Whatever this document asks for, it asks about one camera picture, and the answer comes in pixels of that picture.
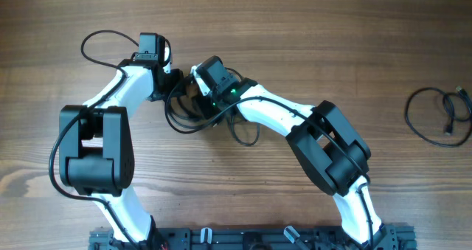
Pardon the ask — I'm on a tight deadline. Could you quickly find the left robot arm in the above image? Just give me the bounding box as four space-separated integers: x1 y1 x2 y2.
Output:
49 32 183 249

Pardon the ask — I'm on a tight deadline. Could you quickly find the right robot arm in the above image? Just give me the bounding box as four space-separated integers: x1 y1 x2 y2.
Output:
190 56 382 247

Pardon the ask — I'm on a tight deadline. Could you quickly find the left camera cable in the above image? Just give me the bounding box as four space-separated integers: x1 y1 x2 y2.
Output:
48 29 141 250

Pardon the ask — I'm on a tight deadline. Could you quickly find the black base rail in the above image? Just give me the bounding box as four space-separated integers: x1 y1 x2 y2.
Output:
88 226 417 250

